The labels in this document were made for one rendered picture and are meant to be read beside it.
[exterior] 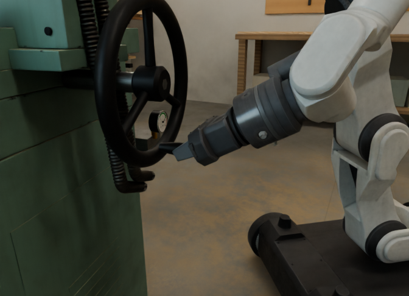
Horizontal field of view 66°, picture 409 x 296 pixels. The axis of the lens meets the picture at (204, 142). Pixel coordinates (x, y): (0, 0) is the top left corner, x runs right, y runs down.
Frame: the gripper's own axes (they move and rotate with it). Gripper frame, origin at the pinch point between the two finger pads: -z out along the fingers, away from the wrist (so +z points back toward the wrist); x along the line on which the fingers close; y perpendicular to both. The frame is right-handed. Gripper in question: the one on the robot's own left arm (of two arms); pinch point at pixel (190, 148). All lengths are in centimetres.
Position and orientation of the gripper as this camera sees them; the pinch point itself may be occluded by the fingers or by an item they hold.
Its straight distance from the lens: 53.3
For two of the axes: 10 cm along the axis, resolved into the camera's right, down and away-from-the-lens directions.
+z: 8.2, -3.8, -4.3
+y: -4.7, -8.7, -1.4
